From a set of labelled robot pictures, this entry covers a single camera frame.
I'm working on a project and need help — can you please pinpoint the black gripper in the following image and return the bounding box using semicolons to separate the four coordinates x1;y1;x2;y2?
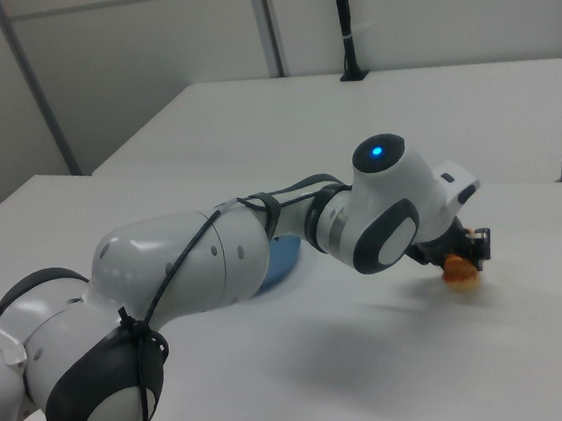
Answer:
402;215;496;280

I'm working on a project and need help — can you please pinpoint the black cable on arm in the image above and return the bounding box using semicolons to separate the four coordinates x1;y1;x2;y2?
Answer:
103;169;380;421

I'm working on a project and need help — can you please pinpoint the black camera pole with base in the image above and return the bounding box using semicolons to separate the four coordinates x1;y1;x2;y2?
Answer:
330;0;370;85

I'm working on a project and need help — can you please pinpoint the grey partition frame post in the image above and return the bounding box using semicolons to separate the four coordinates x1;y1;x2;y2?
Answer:
245;0;291;82
0;0;83;185

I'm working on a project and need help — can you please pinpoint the orange twisted bread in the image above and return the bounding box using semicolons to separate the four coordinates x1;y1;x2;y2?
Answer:
437;249;482;296

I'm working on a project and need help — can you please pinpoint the blue round plate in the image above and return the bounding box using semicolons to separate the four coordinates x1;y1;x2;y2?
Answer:
252;232;308;295

